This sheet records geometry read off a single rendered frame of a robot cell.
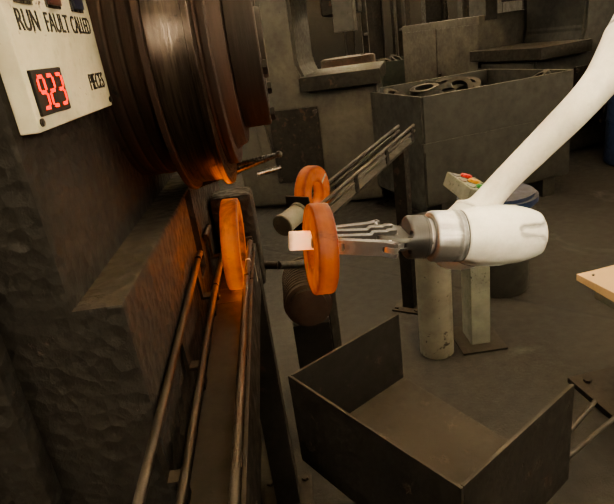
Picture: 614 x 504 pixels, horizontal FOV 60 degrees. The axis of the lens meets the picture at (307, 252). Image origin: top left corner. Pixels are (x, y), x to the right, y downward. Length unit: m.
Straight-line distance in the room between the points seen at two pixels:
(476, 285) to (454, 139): 1.41
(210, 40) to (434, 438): 0.64
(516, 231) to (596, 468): 0.86
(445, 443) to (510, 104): 2.79
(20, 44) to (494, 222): 0.71
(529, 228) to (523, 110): 2.51
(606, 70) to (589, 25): 3.59
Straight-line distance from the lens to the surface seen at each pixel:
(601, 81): 1.14
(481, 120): 3.28
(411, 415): 0.80
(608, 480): 1.63
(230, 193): 1.28
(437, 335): 1.94
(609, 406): 1.83
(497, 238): 0.94
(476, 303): 1.98
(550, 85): 3.56
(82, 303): 0.65
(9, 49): 0.59
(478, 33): 4.82
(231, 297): 1.07
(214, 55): 0.84
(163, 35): 0.80
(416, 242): 0.90
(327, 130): 3.69
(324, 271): 0.83
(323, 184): 1.56
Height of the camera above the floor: 1.11
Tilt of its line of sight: 22 degrees down
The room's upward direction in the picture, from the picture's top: 8 degrees counter-clockwise
